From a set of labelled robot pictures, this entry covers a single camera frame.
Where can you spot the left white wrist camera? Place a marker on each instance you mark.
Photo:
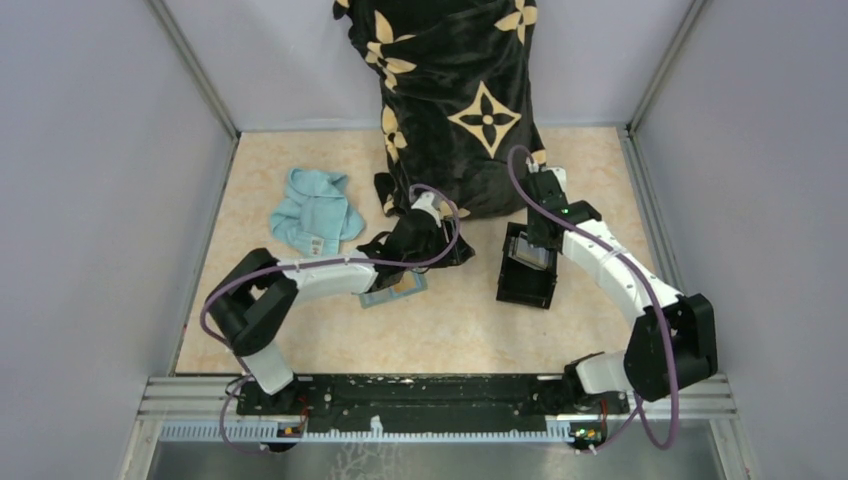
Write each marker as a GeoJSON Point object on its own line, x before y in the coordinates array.
{"type": "Point", "coordinates": [428, 203]}

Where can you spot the white slotted cable duct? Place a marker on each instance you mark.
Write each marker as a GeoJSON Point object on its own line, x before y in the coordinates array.
{"type": "Point", "coordinates": [555, 431]}

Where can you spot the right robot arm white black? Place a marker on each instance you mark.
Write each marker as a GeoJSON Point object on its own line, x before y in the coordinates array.
{"type": "Point", "coordinates": [673, 337]}

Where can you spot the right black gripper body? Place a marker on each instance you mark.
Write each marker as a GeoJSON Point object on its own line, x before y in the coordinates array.
{"type": "Point", "coordinates": [531, 231]}

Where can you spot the black card tray box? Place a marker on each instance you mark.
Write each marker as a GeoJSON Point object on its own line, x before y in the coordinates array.
{"type": "Point", "coordinates": [520, 284]}

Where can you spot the black beige flower-patterned blanket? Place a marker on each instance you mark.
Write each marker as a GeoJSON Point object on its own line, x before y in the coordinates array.
{"type": "Point", "coordinates": [454, 80]}

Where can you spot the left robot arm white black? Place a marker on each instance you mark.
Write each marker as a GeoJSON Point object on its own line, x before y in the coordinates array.
{"type": "Point", "coordinates": [247, 309]}

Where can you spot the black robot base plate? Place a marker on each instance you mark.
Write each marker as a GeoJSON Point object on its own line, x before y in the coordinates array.
{"type": "Point", "coordinates": [420, 420]}

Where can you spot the aluminium frame rail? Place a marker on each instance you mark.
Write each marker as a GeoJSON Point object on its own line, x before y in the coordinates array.
{"type": "Point", "coordinates": [336, 394]}

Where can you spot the light blue cloth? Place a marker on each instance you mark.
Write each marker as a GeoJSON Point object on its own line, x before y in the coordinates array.
{"type": "Point", "coordinates": [315, 215]}

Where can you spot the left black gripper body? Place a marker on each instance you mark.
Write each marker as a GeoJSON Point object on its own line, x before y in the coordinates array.
{"type": "Point", "coordinates": [436, 241]}

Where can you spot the stack of cards in tray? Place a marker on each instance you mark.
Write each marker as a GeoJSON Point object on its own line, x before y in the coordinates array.
{"type": "Point", "coordinates": [529, 255]}

